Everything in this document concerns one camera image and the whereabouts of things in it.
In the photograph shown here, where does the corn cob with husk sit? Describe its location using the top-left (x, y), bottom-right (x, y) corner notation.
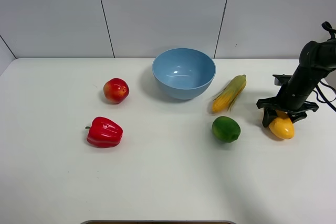
top-left (212, 74), bottom-right (247, 113)

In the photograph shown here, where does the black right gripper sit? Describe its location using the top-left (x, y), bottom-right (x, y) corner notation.
top-left (257, 66), bottom-right (327, 127)

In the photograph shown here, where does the yellow mango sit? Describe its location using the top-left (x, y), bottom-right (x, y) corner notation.
top-left (268, 110), bottom-right (295, 140)

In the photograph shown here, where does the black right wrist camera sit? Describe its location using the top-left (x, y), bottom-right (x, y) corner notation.
top-left (272, 74), bottom-right (292, 86)

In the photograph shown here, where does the blue plastic bowl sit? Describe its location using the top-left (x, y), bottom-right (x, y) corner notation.
top-left (152, 48), bottom-right (216, 100)

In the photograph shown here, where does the red yellow apple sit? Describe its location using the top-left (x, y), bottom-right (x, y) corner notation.
top-left (103, 78), bottom-right (130, 104)

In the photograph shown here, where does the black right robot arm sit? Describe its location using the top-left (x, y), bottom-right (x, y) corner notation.
top-left (256, 39), bottom-right (335, 127)

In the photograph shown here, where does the green lime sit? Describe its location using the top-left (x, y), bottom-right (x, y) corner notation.
top-left (212, 116), bottom-right (241, 143)

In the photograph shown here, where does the red bell pepper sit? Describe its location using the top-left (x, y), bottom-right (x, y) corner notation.
top-left (85, 117), bottom-right (123, 148)

